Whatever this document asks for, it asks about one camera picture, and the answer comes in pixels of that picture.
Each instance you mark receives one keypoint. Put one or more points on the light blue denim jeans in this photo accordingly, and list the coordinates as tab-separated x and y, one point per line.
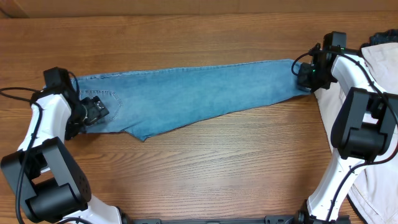
151	102

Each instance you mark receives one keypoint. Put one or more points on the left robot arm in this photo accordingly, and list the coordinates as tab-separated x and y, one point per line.
48	184

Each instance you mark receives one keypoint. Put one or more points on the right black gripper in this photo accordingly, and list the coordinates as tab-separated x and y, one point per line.
302	81

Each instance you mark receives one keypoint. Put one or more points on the pale pink garment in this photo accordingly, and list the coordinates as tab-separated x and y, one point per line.
374	192

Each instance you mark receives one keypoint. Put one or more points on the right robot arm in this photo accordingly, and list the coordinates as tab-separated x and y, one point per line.
362	131

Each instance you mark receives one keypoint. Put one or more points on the black garment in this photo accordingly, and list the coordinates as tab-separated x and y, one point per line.
386	37

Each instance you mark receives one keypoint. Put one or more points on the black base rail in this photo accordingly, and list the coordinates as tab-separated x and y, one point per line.
269	219

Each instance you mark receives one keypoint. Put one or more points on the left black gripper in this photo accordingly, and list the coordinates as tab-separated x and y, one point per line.
95	108

